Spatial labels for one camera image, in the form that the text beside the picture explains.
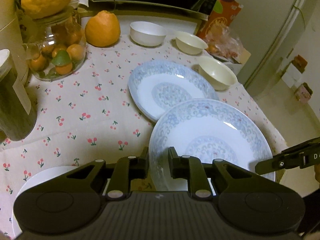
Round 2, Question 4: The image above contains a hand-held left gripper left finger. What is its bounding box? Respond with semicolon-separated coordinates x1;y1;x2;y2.
66;146;150;202

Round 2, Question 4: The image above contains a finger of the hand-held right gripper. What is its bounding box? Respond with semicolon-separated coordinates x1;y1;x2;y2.
255;146;304;176

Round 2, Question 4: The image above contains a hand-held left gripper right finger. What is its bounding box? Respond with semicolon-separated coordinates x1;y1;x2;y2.
168;146;253;200

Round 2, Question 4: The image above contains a blue patterned white plate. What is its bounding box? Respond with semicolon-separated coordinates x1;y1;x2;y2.
128;60;220;123
149;99;276;192

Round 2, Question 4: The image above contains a cream bowl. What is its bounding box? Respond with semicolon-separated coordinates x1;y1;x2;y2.
198;56;238;91
174;31;208;55

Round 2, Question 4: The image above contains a small pink box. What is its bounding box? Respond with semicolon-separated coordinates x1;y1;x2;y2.
294;82;313;103

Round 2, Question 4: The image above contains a cherry print tablecloth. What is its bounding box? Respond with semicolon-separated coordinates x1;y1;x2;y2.
0;15;288;240

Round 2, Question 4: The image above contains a small orange box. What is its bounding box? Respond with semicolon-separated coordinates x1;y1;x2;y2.
293;55;308;73

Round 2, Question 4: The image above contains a plain white plate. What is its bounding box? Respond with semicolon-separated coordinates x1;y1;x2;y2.
11;166;110;233

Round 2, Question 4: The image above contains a black and white cardboard box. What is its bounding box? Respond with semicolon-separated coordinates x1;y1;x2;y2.
217;49;252;77

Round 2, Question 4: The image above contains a white bowl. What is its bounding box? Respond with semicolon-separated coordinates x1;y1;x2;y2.
129;21;167;47

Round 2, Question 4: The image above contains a clear plastic bag of fruit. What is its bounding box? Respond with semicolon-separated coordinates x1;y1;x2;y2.
204;25;248;59

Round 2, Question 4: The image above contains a white refrigerator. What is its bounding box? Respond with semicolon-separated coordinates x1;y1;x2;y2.
226;0;319;90

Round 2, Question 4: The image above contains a pile of small mandarins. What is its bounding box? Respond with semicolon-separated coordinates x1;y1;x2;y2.
29;17;84;76

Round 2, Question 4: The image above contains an orange pomelo fruit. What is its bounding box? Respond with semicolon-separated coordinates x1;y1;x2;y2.
84;10;121;48

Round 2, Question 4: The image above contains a dark canister with white lid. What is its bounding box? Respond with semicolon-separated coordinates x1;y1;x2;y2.
0;49;38;142

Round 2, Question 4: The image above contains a glass jar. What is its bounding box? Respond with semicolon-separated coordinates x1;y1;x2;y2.
22;6;87;82

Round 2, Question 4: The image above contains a white microwave stand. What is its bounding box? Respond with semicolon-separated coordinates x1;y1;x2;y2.
80;2;202;35

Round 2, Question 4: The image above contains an orange gift box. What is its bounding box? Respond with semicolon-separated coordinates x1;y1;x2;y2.
196;0;242;39

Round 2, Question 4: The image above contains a tall white cylinder container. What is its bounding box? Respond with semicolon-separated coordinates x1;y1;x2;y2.
0;0;30;88

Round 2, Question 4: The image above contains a yellow string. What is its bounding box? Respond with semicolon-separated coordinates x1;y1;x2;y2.
293;4;307;27

